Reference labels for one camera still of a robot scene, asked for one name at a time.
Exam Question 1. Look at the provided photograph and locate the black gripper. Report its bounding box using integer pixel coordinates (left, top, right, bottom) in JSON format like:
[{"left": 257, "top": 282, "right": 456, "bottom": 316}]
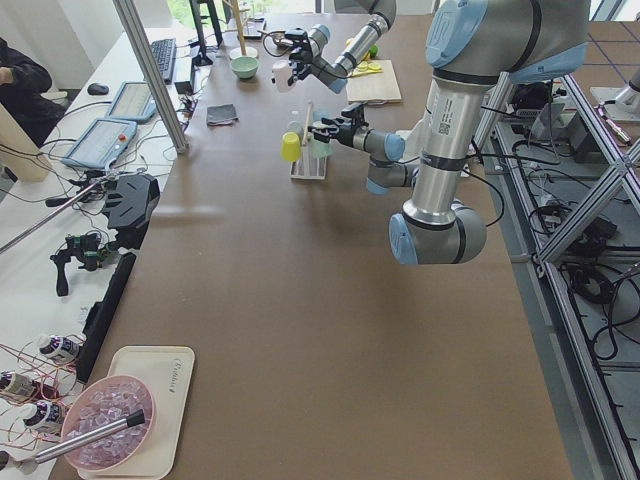
[
  {"left": 308, "top": 102, "right": 370, "bottom": 148},
  {"left": 285, "top": 29, "right": 314, "bottom": 86}
]

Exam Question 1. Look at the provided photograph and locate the pink cup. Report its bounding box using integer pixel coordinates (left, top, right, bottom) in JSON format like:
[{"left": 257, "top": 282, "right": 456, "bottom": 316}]
[{"left": 271, "top": 60, "right": 295, "bottom": 93}]

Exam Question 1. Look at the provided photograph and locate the mint green cup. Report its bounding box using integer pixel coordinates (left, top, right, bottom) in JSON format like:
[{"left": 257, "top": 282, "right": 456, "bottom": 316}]
[{"left": 311, "top": 109, "right": 334, "bottom": 160}]

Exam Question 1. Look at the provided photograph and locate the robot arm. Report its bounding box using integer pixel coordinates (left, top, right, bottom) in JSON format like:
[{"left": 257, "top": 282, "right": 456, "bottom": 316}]
[
  {"left": 389, "top": 1, "right": 590, "bottom": 265},
  {"left": 274, "top": 1, "right": 396, "bottom": 94}
]

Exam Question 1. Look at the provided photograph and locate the yellow cup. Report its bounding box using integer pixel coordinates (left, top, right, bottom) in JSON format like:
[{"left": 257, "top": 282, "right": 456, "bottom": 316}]
[{"left": 280, "top": 131, "right": 302, "bottom": 163}]

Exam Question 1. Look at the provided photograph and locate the mint green bowl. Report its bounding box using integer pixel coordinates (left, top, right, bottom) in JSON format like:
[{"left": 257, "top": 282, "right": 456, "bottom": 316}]
[{"left": 230, "top": 56, "right": 259, "bottom": 80}]

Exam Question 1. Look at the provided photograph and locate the lemon slice top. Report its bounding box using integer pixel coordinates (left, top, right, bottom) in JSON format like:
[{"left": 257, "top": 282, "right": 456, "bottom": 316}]
[{"left": 351, "top": 61, "right": 383, "bottom": 77}]

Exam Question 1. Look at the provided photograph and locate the wooden cutting board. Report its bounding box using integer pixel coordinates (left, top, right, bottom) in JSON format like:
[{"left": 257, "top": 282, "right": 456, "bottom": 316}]
[{"left": 346, "top": 60, "right": 402, "bottom": 103}]

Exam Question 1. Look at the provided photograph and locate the wooden mug tree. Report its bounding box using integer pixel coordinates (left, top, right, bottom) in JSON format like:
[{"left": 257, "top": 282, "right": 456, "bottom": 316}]
[{"left": 223, "top": 0, "right": 259, "bottom": 59}]

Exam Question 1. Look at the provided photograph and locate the grey cloth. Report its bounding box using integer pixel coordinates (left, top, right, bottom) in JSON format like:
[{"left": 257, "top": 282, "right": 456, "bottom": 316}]
[{"left": 206, "top": 104, "right": 238, "bottom": 126}]

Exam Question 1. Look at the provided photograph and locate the black keyboard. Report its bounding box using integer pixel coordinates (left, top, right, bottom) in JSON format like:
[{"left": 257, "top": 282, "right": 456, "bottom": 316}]
[{"left": 150, "top": 38, "right": 177, "bottom": 84}]

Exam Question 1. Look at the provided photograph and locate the blue teach pendant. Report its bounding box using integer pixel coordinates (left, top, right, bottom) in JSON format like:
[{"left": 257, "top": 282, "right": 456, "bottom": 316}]
[
  {"left": 61, "top": 118, "right": 137, "bottom": 170},
  {"left": 105, "top": 82, "right": 157, "bottom": 123}
]

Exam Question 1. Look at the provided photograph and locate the black computer mouse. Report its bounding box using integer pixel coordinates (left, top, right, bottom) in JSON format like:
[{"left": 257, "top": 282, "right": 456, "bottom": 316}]
[{"left": 86, "top": 82, "right": 110, "bottom": 96}]

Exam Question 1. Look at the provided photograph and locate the black plastic stand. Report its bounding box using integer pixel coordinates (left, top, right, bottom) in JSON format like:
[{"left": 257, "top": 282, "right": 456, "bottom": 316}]
[{"left": 101, "top": 173, "right": 160, "bottom": 249}]

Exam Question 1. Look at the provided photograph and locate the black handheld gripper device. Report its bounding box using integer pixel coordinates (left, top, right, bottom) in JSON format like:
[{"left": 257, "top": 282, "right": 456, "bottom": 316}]
[{"left": 50, "top": 231, "right": 120, "bottom": 297}]

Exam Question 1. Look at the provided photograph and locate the person in dark clothes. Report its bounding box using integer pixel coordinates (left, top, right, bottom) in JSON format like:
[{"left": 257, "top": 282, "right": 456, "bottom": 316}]
[{"left": 0, "top": 39, "right": 65, "bottom": 147}]

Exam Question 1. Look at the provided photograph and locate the cream tray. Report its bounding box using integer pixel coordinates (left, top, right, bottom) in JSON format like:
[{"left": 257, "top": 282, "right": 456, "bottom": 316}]
[{"left": 74, "top": 345, "right": 196, "bottom": 476}]

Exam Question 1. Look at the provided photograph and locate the pink bowl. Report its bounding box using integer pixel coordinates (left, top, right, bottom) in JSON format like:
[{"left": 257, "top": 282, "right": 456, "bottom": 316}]
[{"left": 61, "top": 375, "right": 155, "bottom": 471}]

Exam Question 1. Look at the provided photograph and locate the white wire cup rack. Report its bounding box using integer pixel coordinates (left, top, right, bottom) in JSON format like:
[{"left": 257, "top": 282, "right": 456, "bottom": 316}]
[{"left": 289, "top": 100, "right": 330, "bottom": 181}]

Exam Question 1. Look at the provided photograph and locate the aluminium frame post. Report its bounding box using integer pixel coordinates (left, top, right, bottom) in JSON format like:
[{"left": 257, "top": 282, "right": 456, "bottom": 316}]
[{"left": 113, "top": 0, "right": 188, "bottom": 154}]

